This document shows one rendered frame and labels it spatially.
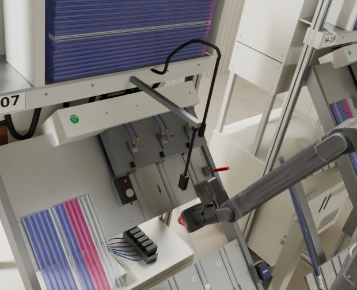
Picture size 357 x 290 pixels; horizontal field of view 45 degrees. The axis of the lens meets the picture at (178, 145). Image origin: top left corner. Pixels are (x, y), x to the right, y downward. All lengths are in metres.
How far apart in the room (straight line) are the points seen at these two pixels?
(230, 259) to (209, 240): 1.24
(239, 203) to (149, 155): 0.32
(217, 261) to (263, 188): 0.44
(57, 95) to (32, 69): 0.13
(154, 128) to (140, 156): 0.11
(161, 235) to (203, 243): 0.93
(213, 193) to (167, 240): 0.62
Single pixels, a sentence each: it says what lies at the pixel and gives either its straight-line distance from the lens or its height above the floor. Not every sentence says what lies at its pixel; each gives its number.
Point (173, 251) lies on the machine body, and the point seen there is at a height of 0.62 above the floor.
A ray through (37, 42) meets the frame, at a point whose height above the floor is 1.50.
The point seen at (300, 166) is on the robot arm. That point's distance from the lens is 1.00.
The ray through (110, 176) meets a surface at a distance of 1.28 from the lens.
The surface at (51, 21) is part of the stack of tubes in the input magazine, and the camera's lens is 1.04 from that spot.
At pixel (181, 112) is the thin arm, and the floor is 1.35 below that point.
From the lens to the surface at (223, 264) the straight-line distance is 1.47.
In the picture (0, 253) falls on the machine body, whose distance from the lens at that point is 1.71.
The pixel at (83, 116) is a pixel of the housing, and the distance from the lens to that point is 1.20.
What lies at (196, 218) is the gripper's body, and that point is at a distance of 1.27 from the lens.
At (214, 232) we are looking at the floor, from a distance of 2.78.
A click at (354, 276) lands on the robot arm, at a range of 0.48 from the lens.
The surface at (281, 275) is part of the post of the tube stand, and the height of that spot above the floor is 0.56.
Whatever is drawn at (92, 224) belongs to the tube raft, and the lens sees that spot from 1.22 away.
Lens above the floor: 1.86
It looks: 32 degrees down
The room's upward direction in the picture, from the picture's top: 11 degrees clockwise
